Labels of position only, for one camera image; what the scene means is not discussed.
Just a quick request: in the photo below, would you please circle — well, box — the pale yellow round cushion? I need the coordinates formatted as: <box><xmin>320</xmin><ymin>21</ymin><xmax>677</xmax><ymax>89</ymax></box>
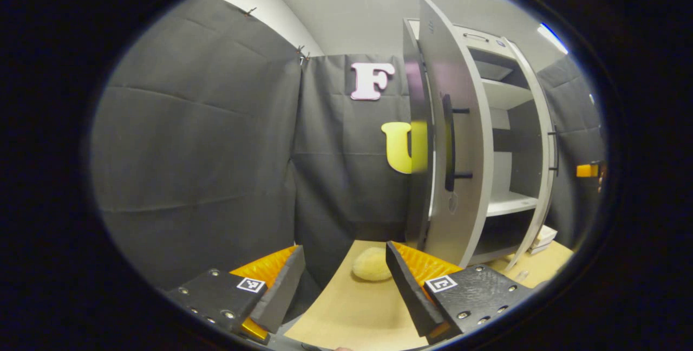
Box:
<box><xmin>352</xmin><ymin>247</ymin><xmax>393</xmax><ymax>282</ymax></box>

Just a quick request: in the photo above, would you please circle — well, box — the small ceiling light panel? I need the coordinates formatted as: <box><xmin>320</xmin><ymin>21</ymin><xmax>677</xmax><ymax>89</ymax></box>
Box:
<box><xmin>537</xmin><ymin>22</ymin><xmax>570</xmax><ymax>55</ymax></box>

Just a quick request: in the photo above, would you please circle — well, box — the black backdrop cloth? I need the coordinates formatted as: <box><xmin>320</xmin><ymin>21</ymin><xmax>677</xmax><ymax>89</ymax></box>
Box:
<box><xmin>89</xmin><ymin>0</ymin><xmax>607</xmax><ymax>292</ymax></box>

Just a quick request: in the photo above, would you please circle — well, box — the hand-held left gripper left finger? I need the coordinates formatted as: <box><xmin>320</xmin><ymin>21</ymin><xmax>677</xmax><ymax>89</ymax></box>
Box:
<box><xmin>165</xmin><ymin>245</ymin><xmax>306</xmax><ymax>345</ymax></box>

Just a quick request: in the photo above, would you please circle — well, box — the grey cabinet door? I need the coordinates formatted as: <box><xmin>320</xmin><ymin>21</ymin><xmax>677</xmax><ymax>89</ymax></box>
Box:
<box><xmin>501</xmin><ymin>37</ymin><xmax>559</xmax><ymax>271</ymax></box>
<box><xmin>417</xmin><ymin>0</ymin><xmax>494</xmax><ymax>269</ymax></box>

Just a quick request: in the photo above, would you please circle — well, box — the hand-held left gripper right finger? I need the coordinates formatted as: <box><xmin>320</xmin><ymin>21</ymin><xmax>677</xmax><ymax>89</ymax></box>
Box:
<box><xmin>385</xmin><ymin>240</ymin><xmax>534</xmax><ymax>344</ymax></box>

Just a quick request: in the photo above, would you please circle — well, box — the grey white cabinet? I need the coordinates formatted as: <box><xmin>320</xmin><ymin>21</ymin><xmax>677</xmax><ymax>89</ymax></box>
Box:
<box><xmin>402</xmin><ymin>18</ymin><xmax>547</xmax><ymax>266</ymax></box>

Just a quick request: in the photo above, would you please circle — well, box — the black door handle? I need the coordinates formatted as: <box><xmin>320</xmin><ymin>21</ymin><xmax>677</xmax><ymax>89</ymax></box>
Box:
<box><xmin>547</xmin><ymin>126</ymin><xmax>559</xmax><ymax>177</ymax></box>
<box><xmin>442</xmin><ymin>94</ymin><xmax>473</xmax><ymax>193</ymax></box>

